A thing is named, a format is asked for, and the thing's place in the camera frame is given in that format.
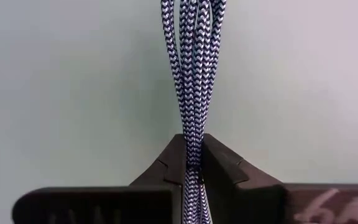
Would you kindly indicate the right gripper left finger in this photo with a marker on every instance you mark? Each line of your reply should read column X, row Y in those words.
column 104, row 205

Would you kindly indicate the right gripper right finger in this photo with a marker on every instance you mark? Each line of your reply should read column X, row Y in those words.
column 253, row 202

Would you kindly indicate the green table mat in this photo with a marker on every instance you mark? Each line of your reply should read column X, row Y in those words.
column 57, row 93

